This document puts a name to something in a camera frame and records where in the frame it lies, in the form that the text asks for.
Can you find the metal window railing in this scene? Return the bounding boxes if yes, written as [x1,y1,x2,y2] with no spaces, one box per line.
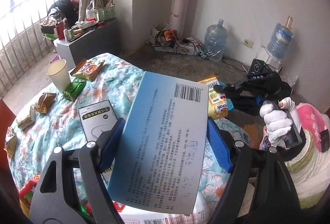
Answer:
[0,0,64,98]

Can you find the pink printed cloth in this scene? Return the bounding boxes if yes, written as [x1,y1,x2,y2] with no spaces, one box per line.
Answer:
[259,103,330,153]

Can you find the orange printed snack packet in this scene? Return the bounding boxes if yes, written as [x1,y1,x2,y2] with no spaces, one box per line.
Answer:
[70,58,104,82]

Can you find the cream fluffy blanket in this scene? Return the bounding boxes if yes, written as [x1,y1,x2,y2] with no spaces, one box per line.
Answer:
[240,131,329,217]

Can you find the white pink printed box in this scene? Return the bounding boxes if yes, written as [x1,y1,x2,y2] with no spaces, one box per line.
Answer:
[113,199,207,224]

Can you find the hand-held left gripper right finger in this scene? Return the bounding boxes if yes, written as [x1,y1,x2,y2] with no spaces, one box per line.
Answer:
[206,117,302,224]

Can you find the white paper cup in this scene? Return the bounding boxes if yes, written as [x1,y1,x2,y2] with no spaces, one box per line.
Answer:
[46,58,71,93]

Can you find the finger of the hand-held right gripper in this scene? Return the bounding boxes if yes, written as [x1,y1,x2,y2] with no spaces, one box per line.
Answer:
[213,82,250,94]
[225,91,262,117]

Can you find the white charging cable box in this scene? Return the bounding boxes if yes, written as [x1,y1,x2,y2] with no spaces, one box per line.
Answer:
[78,100,119,146]

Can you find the white plastic bag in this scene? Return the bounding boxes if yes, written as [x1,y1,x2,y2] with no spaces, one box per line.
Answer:
[86,0,98,20]

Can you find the grey cabinet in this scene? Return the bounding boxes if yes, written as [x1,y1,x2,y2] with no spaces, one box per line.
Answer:
[53,19,117,67]

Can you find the green plastic basket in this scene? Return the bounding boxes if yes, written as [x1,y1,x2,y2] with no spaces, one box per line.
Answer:
[96,6,116,22]

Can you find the crumpled orange black bag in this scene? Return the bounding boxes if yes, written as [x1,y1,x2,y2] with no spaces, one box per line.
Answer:
[156,29,178,46]

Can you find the brown cardboard piece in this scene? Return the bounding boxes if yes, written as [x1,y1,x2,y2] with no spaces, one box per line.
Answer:
[241,124,261,148]

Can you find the rolled printed wallpaper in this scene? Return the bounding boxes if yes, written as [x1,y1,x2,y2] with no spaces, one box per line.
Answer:
[169,0,192,36]

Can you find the black clothing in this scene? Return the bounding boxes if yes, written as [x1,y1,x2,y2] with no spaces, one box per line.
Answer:
[47,0,78,26]

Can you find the white water dispenser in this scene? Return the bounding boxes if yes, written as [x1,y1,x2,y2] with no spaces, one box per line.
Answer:
[258,49,283,72]

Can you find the person's right hand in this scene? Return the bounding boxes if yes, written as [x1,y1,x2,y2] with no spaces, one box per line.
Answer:
[259,96,303,149]

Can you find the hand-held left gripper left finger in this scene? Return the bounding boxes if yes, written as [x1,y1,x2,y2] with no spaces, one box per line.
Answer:
[29,118,126,224]

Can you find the black charger cables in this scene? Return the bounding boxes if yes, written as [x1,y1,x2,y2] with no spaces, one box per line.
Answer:
[177,36,207,57]

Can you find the blue water jug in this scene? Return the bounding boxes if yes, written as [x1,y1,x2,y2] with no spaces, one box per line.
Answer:
[267,22,294,59]

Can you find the yellow snack packet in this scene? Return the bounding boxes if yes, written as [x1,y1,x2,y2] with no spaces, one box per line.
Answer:
[198,74,231,119]

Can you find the red thermos bottle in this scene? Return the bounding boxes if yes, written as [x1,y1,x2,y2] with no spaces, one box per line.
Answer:
[55,18,65,40]

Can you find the small green snack packet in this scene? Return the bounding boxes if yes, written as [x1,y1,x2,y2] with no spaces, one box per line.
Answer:
[64,81,87,101]

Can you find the blue medicine box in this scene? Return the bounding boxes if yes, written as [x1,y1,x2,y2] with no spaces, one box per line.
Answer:
[107,71,209,215]

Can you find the empty clear water jug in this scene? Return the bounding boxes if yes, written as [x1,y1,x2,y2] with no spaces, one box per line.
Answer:
[204,18,229,62]

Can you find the teal floral quilt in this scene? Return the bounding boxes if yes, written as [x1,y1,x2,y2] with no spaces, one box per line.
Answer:
[5,52,258,214]

